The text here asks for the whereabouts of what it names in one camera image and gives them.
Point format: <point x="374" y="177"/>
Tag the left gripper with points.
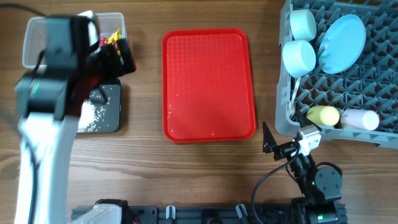
<point x="114" y="70"/>

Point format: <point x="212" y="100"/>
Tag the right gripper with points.
<point x="270" y="145"/>

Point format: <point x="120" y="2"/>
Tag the white plastic fork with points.
<point x="293" y="96"/>

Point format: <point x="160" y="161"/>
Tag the yellow snack wrapper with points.
<point x="113" y="40"/>

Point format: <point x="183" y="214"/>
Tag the yellow plastic cup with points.
<point x="323" y="115"/>

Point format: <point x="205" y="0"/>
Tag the white rice pile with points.
<point x="92" y="112"/>

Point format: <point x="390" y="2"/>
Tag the light blue bowl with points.
<point x="298" y="58"/>

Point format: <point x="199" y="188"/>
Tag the pink plastic cup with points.
<point x="360" y="119"/>

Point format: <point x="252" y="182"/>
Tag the light blue plate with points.
<point x="343" y="43"/>

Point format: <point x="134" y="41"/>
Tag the mint green bowl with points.
<point x="303" y="25"/>

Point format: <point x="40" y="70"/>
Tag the red snack wrapper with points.
<point x="103" y="41"/>

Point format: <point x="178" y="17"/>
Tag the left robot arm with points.
<point x="73" y="63"/>

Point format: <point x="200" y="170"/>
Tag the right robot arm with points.
<point x="320" y="184"/>

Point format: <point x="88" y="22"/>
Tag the grey dishwasher rack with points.
<point x="369" y="84"/>

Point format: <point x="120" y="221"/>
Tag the black plastic tray bin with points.
<point x="111" y="123"/>

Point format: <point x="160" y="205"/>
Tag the clear plastic bin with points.
<point x="36" y="34"/>

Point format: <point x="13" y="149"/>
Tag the red serving tray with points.
<point x="207" y="92"/>

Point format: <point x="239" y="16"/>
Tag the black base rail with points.
<point x="276" y="213"/>

